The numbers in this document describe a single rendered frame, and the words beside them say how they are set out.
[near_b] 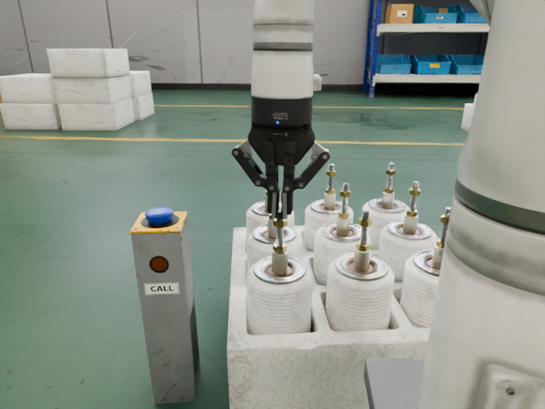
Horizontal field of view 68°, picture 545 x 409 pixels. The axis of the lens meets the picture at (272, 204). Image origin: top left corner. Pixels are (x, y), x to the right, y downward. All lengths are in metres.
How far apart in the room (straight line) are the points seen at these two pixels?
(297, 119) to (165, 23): 5.56
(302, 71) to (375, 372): 0.32
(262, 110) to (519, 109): 0.33
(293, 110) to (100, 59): 2.65
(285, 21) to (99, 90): 2.69
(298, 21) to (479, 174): 0.31
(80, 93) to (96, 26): 3.25
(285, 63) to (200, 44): 5.41
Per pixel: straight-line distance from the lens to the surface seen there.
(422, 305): 0.64
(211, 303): 0.97
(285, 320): 0.58
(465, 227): 0.24
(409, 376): 0.37
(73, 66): 3.16
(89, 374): 0.86
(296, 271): 0.58
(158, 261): 0.60
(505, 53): 0.20
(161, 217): 0.59
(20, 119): 3.44
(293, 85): 0.48
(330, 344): 0.58
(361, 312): 0.60
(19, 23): 6.90
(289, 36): 0.48
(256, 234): 0.69
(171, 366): 0.71
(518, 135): 0.21
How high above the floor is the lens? 0.55
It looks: 21 degrees down
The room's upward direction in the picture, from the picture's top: straight up
